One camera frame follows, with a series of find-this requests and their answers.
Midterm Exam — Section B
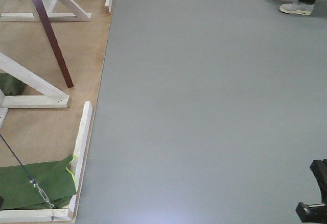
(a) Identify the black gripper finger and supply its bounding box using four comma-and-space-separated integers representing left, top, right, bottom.
310, 159, 326, 203
296, 202, 326, 223

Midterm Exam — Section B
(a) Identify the brown wooden door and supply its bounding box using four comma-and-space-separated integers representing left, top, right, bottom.
33, 0, 74, 88

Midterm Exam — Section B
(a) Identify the grey sneaker right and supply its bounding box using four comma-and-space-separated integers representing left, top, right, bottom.
279, 2, 315, 16

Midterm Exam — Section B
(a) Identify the green sandbag near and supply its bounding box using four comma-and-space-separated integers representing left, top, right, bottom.
1, 155, 77, 210

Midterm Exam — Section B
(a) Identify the green sandbag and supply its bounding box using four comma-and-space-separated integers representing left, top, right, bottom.
1, 155, 77, 210
0, 73, 26, 96

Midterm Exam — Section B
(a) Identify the metal turnbuckle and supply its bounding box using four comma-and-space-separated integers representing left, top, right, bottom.
30, 179, 55, 209

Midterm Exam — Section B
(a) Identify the plywood base board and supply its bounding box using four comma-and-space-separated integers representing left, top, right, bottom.
0, 0, 116, 224

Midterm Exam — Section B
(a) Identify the green sandbag at left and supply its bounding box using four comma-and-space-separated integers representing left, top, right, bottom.
0, 73, 26, 96

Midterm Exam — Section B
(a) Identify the white wooden brace frame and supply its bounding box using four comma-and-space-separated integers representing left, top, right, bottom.
1, 0, 91, 22
1, 53, 69, 124

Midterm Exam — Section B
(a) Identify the dark steel guy wire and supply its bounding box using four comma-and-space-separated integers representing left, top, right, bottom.
0, 134, 33, 183

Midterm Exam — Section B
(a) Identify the white bottom frame rail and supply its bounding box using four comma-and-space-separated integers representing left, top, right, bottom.
1, 209, 73, 223

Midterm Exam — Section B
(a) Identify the white wooden brace frame far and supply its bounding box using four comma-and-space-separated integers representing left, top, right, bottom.
1, 0, 91, 22

